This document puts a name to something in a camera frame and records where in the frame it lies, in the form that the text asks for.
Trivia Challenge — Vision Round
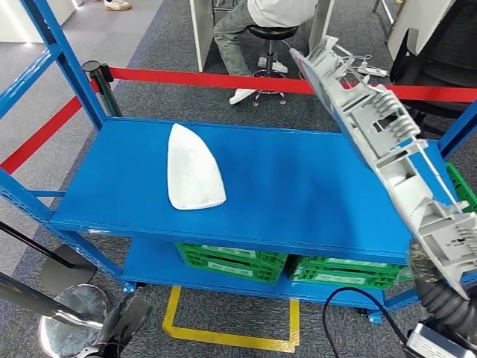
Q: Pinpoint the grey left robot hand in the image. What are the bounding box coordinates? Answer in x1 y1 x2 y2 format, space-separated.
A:
103 295 153 349

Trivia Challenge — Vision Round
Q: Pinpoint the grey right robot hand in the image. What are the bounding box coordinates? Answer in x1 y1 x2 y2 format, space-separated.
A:
409 240 429 288

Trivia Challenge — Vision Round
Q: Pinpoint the grey plastic wheel hubcap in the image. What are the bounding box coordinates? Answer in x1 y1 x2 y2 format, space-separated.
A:
290 35 477 301

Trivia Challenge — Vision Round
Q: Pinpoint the blue metal shelf rack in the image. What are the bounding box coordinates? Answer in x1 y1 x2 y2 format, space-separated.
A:
0 0 477 324

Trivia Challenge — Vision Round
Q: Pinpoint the white triangular plastic part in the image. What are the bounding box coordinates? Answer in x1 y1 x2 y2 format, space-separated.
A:
167 123 227 212

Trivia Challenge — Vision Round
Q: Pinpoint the black stanchion with round base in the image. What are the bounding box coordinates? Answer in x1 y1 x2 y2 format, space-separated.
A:
0 221 98 298

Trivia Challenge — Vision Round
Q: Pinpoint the chrome stanchion with round base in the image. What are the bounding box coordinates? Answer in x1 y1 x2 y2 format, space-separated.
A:
0 271 111 358

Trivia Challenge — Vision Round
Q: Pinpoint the white power strip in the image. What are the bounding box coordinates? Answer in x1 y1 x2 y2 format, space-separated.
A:
355 65 388 79

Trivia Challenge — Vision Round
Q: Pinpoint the black office chair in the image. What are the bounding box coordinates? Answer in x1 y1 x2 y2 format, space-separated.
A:
387 0 477 139

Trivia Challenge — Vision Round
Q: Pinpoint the red barrier belt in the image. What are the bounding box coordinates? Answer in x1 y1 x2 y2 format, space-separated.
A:
109 68 477 104
2 81 100 175

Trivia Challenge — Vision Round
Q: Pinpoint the white desk panel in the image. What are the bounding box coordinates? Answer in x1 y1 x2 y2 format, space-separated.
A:
386 0 457 63
189 0 215 74
308 0 337 55

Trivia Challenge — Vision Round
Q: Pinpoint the black round stool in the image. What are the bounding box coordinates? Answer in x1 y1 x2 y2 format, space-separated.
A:
247 25 300 107

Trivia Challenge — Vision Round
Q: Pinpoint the person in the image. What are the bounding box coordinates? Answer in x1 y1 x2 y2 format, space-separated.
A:
103 0 133 12
213 0 319 107

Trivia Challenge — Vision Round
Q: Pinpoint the black camera cable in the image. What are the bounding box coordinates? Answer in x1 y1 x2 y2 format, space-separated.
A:
322 287 409 358

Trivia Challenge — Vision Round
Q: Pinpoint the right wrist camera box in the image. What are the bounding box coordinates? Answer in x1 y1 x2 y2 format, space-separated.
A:
404 321 477 358

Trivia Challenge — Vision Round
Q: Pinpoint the black belt barrier post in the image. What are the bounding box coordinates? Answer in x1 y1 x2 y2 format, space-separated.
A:
82 60 124 119

